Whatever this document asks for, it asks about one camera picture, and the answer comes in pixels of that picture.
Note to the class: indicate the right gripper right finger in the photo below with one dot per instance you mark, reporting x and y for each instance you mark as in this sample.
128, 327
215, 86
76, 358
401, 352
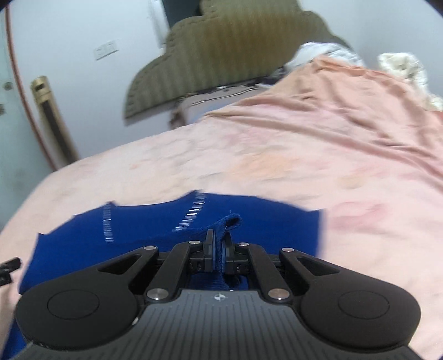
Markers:
228, 254

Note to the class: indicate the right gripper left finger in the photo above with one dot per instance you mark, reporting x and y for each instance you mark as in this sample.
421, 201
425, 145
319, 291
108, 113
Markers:
210, 251

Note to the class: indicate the blue beaded sweater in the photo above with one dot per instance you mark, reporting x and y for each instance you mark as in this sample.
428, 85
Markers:
111, 230

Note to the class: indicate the brown striped pillow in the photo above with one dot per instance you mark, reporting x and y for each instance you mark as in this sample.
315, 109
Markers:
187, 110

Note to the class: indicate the pink floral bed sheet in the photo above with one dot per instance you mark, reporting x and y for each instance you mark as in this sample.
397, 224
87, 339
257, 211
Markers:
351, 142

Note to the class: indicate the gold tower fan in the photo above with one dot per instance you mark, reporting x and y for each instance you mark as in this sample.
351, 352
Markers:
52, 120

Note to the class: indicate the olive padded headboard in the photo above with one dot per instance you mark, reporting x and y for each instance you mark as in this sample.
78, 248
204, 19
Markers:
229, 42

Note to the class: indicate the white crumpled blanket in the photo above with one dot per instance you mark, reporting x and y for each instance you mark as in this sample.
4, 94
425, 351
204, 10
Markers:
311, 50

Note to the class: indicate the cream fluffy cloth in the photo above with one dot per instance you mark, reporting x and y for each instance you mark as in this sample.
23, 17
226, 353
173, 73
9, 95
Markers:
410, 69

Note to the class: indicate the white wall socket plate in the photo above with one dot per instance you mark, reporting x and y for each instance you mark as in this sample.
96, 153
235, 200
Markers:
105, 50

